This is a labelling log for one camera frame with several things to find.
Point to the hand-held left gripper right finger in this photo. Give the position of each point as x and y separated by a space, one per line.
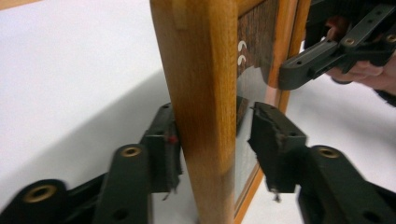
277 149

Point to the wooden picture frame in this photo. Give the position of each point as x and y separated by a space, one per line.
199 93

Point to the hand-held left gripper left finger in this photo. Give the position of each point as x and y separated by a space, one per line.
162 155

